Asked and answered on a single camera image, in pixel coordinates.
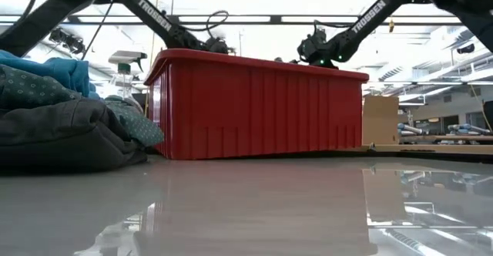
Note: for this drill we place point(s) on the wooden workbench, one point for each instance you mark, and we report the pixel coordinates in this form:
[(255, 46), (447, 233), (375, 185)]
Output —
[(462, 137)]

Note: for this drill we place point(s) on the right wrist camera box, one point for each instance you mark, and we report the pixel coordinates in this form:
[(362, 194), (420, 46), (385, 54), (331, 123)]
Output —
[(312, 46)]

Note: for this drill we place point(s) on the teal patterned button shirt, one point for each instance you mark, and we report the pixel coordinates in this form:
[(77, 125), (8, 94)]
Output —
[(31, 88)]

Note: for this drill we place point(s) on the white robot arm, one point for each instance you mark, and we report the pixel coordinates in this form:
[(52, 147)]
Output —
[(410, 129), (470, 128)]

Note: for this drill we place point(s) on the yellow hanging pendant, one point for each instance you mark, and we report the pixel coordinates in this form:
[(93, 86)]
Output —
[(391, 25)]

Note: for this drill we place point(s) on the black ceiling stage light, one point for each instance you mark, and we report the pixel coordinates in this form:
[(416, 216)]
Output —
[(65, 40)]

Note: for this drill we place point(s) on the dark grey trousers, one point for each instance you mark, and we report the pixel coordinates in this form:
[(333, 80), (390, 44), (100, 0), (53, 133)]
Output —
[(69, 136)]

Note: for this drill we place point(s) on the tan wooden desk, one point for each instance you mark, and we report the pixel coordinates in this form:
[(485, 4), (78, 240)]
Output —
[(443, 149)]

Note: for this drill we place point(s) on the bright blue garment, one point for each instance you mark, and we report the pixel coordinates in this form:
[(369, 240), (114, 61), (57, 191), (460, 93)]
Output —
[(58, 73)]

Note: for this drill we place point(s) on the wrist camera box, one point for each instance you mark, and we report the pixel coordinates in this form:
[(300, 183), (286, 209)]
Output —
[(217, 44), (312, 46)]

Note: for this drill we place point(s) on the black ceiling rail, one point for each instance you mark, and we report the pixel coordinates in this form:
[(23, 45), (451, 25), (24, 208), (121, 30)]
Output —
[(250, 23)]

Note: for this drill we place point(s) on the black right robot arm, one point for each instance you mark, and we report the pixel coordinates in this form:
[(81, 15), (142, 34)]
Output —
[(369, 17)]

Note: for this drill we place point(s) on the brown cardboard box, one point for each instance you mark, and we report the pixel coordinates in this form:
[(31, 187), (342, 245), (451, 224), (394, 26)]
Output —
[(381, 121)]

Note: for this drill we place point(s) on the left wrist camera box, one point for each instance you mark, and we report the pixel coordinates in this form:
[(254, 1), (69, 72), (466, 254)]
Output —
[(217, 44)]

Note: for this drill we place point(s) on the red plastic laundry bin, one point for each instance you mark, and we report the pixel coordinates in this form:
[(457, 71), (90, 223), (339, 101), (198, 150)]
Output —
[(254, 109)]

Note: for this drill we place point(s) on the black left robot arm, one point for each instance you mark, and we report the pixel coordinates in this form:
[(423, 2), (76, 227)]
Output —
[(154, 17)]

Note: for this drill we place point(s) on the clear spray bottle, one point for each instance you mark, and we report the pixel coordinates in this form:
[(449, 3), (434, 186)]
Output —
[(125, 57)]

